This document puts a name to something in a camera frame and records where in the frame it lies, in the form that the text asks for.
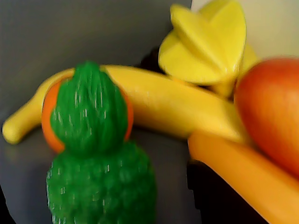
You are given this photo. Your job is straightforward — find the green toy pineapple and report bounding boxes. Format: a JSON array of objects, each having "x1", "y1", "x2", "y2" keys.
[{"x1": 45, "y1": 61, "x2": 157, "y2": 224}]

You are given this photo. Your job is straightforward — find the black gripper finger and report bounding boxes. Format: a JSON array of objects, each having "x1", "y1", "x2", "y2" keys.
[
  {"x1": 0, "y1": 183, "x2": 7, "y2": 224},
  {"x1": 186, "y1": 160, "x2": 266, "y2": 224}
]

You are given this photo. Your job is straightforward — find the yellow toy banana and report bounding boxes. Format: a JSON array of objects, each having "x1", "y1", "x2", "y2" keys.
[{"x1": 1, "y1": 64, "x2": 248, "y2": 145}]

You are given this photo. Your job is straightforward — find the yellow toy starfruit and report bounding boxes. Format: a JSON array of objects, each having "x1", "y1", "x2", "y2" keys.
[{"x1": 158, "y1": 0, "x2": 260, "y2": 98}]

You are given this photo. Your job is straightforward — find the orange toy fruit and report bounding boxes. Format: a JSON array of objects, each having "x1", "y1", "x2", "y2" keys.
[{"x1": 41, "y1": 81, "x2": 134, "y2": 154}]

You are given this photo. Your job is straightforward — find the orange toy carrot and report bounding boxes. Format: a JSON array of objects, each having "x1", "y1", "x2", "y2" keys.
[{"x1": 188, "y1": 130, "x2": 299, "y2": 224}]

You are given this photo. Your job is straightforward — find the red toy apple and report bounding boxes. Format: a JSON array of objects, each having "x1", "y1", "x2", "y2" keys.
[{"x1": 233, "y1": 58, "x2": 299, "y2": 180}]

